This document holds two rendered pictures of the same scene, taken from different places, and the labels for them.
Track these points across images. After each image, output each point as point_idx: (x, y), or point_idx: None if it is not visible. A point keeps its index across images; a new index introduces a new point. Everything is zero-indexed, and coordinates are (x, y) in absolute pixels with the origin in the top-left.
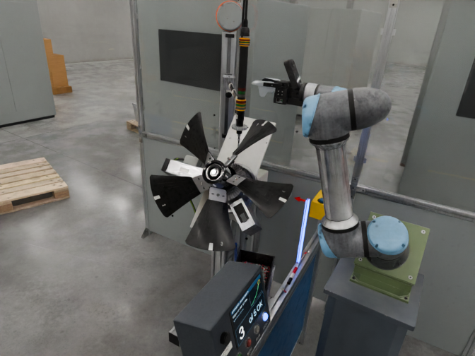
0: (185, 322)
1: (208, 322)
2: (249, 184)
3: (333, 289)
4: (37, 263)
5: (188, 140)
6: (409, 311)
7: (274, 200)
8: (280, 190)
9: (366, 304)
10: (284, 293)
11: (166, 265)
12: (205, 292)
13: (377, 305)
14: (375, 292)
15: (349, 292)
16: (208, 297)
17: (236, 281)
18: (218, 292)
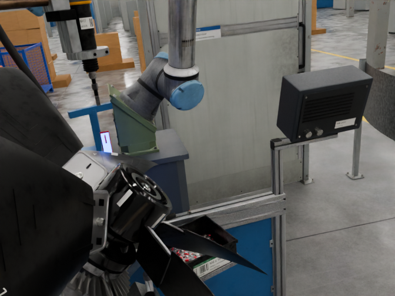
0: (365, 73)
1: (350, 66)
2: None
3: (183, 151)
4: None
5: (20, 283)
6: (158, 132)
7: (124, 157)
8: (94, 156)
9: (177, 140)
10: (191, 211)
11: None
12: (339, 80)
13: (171, 138)
14: (157, 142)
15: (175, 147)
16: (339, 76)
17: (311, 75)
18: (330, 76)
